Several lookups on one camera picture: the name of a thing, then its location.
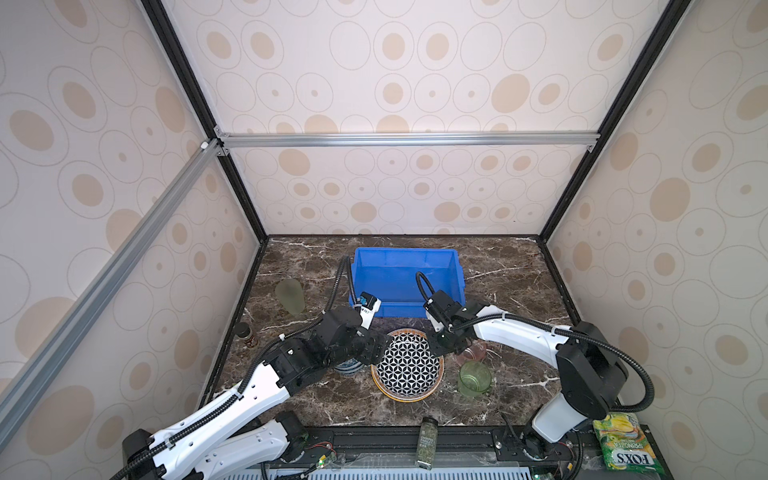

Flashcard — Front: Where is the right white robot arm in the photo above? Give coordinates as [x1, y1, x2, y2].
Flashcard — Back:
[423, 290, 655, 457]

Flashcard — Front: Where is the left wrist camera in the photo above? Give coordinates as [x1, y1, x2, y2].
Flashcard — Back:
[356, 292, 381, 329]

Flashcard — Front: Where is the back aluminium rail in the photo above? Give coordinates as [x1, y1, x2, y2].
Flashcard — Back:
[205, 130, 600, 154]

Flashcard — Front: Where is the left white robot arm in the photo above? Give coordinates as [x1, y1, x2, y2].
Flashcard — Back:
[114, 303, 392, 479]

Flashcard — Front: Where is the herb spice jar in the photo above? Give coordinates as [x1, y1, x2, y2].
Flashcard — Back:
[416, 416, 438, 470]

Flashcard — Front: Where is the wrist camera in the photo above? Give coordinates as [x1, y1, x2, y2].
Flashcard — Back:
[424, 298, 445, 332]
[356, 292, 381, 329]

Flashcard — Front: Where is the aluminium rail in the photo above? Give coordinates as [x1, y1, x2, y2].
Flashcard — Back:
[205, 130, 600, 154]
[0, 139, 223, 448]

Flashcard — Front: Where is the small dark sauce bottle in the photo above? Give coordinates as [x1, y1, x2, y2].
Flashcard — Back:
[233, 322, 259, 349]

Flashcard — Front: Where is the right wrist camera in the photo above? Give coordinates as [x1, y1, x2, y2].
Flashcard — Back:
[424, 298, 445, 332]

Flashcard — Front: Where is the green glass cup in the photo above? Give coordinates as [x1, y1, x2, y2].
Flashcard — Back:
[457, 361, 492, 398]

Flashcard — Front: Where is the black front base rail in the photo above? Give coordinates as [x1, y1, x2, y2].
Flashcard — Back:
[157, 424, 673, 480]

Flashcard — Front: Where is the left aluminium rail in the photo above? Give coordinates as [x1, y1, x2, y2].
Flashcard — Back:
[0, 139, 223, 448]

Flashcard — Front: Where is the blue floral ceramic bowl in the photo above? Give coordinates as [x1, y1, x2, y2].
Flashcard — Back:
[334, 359, 363, 376]

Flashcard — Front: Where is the green Fox's candy bag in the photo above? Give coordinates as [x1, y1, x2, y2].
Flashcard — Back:
[592, 412, 664, 475]

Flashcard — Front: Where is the black white geometric plate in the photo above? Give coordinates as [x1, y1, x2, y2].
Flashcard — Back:
[370, 328, 445, 403]

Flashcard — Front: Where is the blue plastic bin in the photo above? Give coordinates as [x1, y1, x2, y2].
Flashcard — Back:
[351, 247, 466, 319]

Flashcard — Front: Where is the pink glass cup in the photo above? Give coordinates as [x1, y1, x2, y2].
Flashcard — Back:
[454, 341, 487, 366]

